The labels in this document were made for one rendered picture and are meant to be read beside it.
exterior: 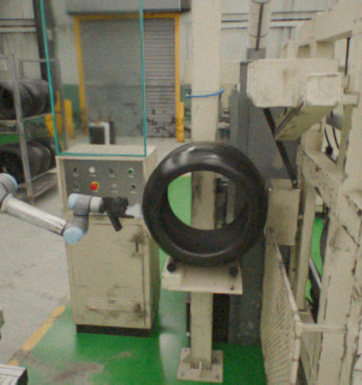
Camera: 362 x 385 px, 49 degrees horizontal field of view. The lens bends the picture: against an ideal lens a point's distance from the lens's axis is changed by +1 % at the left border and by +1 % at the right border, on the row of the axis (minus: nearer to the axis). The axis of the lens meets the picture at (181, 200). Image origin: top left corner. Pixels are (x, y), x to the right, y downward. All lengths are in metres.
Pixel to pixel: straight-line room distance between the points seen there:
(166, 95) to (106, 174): 8.52
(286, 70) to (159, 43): 9.65
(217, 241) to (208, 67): 0.84
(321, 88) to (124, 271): 1.77
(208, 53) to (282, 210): 0.83
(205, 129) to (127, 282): 1.19
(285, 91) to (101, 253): 1.67
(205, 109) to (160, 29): 9.02
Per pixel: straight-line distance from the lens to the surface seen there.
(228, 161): 1.62
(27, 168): 5.25
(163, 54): 10.86
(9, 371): 2.46
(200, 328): 2.41
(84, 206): 1.86
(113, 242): 2.53
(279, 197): 1.98
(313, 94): 1.25
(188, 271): 1.97
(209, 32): 1.95
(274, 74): 1.33
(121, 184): 2.43
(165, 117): 10.92
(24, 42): 12.41
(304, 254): 2.13
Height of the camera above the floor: 1.75
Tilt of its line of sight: 18 degrees down
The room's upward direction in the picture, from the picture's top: straight up
